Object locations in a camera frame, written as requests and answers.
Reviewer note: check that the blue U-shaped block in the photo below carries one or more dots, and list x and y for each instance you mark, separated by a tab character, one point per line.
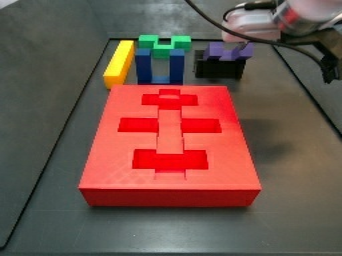
156	71

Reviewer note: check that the purple U-shaped block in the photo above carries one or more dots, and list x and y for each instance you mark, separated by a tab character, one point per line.
216	52

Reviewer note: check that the yellow long bar block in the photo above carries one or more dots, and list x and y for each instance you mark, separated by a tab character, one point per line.
117	67

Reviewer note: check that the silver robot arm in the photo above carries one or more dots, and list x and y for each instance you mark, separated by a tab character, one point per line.
296	17

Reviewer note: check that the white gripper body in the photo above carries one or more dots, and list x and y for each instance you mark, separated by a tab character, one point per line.
252	23

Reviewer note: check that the green stepped block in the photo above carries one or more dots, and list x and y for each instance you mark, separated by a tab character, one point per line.
148	41

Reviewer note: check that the red slotted board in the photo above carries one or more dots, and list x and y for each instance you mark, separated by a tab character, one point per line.
169	150

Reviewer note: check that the black angled fixture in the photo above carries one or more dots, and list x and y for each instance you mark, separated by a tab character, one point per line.
215	68

